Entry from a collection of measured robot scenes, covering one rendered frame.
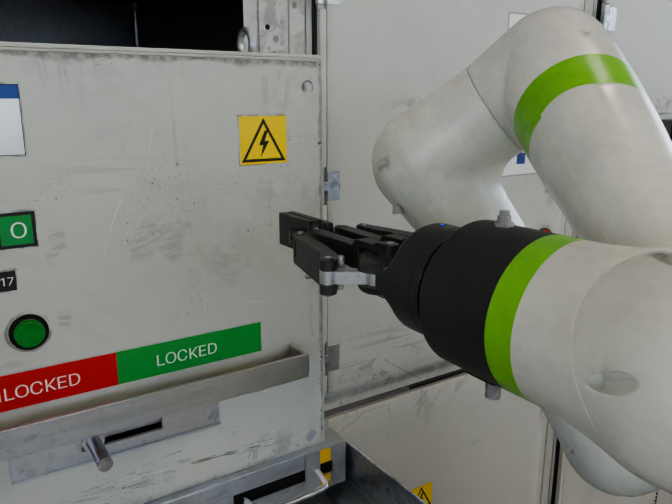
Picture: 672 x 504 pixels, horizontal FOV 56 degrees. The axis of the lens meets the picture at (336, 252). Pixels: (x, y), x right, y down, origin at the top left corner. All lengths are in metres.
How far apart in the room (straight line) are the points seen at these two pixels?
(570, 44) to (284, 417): 0.51
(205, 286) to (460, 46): 0.70
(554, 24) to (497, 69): 0.06
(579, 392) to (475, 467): 1.19
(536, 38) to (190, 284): 0.42
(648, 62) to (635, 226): 1.18
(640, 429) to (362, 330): 0.87
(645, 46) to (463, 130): 1.00
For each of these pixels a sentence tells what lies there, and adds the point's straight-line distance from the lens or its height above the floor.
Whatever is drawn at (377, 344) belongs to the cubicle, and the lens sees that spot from 1.16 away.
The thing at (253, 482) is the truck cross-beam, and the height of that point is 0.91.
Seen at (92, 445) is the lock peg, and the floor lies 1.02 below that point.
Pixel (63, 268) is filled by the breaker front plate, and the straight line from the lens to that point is 0.64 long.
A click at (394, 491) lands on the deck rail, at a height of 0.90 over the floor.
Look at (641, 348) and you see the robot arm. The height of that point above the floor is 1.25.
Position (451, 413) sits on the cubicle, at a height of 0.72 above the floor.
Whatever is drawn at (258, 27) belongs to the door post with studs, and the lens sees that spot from 0.98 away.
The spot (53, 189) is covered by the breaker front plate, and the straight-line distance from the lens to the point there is 0.62.
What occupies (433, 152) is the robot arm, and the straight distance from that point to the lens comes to 0.68.
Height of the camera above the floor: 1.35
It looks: 14 degrees down
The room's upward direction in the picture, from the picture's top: straight up
